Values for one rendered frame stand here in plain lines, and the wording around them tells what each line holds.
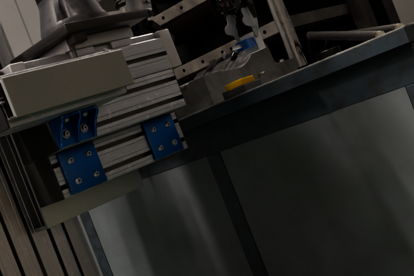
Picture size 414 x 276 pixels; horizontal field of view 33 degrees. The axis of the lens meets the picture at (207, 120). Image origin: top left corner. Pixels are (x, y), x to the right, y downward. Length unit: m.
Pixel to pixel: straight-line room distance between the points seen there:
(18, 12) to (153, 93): 3.37
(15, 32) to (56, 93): 3.55
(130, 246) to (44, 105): 1.21
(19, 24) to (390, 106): 3.44
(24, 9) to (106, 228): 2.71
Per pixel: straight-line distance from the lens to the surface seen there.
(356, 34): 2.24
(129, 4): 2.10
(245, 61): 2.16
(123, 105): 1.44
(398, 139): 1.70
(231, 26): 2.03
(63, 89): 1.21
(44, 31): 1.48
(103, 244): 2.42
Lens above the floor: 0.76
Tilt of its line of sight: level
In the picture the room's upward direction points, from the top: 22 degrees counter-clockwise
